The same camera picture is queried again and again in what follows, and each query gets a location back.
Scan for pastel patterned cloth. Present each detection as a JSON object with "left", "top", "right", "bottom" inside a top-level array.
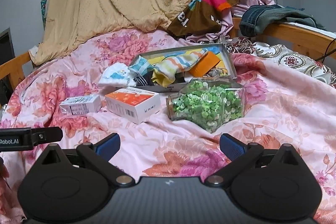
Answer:
[{"left": 152, "top": 49, "right": 209, "bottom": 87}]

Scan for dark door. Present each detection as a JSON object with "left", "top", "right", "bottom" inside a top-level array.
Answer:
[{"left": 0, "top": 27, "right": 15, "bottom": 64}]

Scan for white orange box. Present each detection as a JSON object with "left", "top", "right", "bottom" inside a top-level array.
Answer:
[{"left": 104, "top": 87, "right": 161, "bottom": 125}]

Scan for black cable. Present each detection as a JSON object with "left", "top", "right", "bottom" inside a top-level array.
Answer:
[{"left": 315, "top": 38, "right": 336, "bottom": 62}]

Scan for pink floral blanket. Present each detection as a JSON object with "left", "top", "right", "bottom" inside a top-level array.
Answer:
[{"left": 0, "top": 28, "right": 336, "bottom": 224}]

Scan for blue jeans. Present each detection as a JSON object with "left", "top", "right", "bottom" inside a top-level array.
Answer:
[{"left": 239, "top": 5, "right": 285, "bottom": 37}]

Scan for white brocade blanket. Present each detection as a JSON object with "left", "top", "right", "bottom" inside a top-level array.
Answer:
[{"left": 223, "top": 36, "right": 336, "bottom": 88}]

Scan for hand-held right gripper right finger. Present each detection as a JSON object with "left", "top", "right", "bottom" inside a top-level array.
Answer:
[{"left": 205, "top": 133, "right": 300, "bottom": 186}]

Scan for grey green garment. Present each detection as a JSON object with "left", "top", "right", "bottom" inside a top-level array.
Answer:
[{"left": 273, "top": 7, "right": 327, "bottom": 30}]

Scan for brown colourful garment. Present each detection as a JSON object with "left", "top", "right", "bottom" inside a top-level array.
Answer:
[{"left": 167, "top": 0, "right": 255, "bottom": 37}]

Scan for teal wall poster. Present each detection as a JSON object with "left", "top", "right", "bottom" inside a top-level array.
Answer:
[{"left": 40, "top": 0, "right": 49, "bottom": 28}]

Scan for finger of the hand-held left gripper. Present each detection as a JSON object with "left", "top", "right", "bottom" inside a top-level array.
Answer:
[{"left": 30, "top": 126, "right": 63, "bottom": 146}]

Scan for wooden bed rail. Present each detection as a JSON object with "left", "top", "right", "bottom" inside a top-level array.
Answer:
[
  {"left": 232, "top": 17, "right": 336, "bottom": 60},
  {"left": 0, "top": 51, "right": 33, "bottom": 106}
]

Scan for cartoon print storage box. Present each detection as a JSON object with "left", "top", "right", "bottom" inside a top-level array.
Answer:
[{"left": 129, "top": 43, "right": 237, "bottom": 93}]

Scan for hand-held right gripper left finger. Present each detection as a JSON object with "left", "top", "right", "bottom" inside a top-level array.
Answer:
[{"left": 38, "top": 133, "right": 135, "bottom": 185}]

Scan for blue white tissue pack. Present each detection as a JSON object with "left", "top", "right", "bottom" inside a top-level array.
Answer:
[{"left": 129, "top": 56, "right": 155, "bottom": 75}]

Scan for small white carton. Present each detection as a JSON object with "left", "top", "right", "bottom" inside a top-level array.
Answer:
[{"left": 59, "top": 94, "right": 102, "bottom": 117}]

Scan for glass jar of green stars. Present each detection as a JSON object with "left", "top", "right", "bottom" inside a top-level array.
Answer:
[{"left": 166, "top": 76, "right": 246, "bottom": 134}]

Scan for blue yellow printed cloth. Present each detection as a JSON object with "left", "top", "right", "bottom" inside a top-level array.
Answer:
[{"left": 207, "top": 46, "right": 227, "bottom": 56}]

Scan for orange ribbed plastic cup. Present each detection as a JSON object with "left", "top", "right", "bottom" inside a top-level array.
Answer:
[{"left": 188, "top": 52, "right": 220, "bottom": 77}]

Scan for white printed sock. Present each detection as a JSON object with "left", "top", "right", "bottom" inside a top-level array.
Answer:
[{"left": 98, "top": 63, "right": 138, "bottom": 88}]

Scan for navy striped sock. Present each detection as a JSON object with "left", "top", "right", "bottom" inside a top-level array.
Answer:
[{"left": 133, "top": 75, "right": 153, "bottom": 87}]

